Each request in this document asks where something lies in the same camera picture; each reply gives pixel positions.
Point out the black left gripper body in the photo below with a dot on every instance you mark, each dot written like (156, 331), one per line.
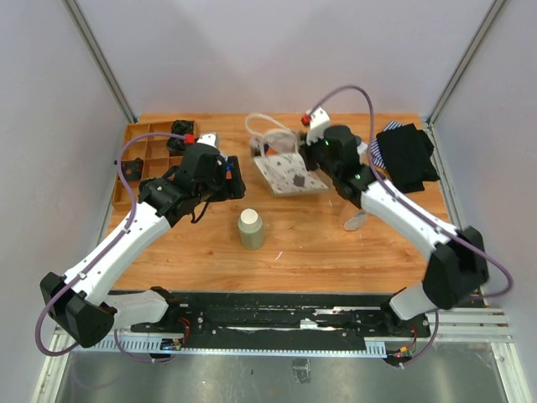
(221, 188)

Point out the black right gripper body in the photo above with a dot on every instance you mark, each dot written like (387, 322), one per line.
(313, 155)

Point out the white bottle grey cap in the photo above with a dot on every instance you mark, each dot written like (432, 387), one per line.
(362, 149)

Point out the blue white striped cloth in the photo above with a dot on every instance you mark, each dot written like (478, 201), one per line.
(374, 146)

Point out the beige canvas bag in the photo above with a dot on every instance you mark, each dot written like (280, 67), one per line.
(276, 155)

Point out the cream bottle beige cap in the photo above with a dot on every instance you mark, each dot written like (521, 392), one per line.
(250, 225)

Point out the black garment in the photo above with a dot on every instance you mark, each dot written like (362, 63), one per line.
(407, 153)

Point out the clear bottle pink cap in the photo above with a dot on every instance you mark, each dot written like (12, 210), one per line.
(353, 218)

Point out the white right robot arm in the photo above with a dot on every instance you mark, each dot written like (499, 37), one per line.
(456, 266)

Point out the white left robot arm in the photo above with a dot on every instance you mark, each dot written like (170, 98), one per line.
(79, 300)

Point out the rolled tie dark blue dotted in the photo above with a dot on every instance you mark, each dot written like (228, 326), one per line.
(177, 146)

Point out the rolled tie green pattern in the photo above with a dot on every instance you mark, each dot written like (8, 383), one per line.
(183, 127)

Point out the rolled tie orange pattern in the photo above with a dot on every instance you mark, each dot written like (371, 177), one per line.
(132, 170)

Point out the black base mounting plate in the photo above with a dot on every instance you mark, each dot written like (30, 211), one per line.
(283, 320)

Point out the white slotted cable duct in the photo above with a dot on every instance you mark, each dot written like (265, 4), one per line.
(371, 350)

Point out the left aluminium frame post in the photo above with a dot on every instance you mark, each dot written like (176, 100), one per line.
(79, 19)

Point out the aluminium frame post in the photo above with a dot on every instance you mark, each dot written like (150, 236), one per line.
(484, 29)
(79, 19)

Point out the right aluminium frame post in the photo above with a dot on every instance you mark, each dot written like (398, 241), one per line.
(484, 29)

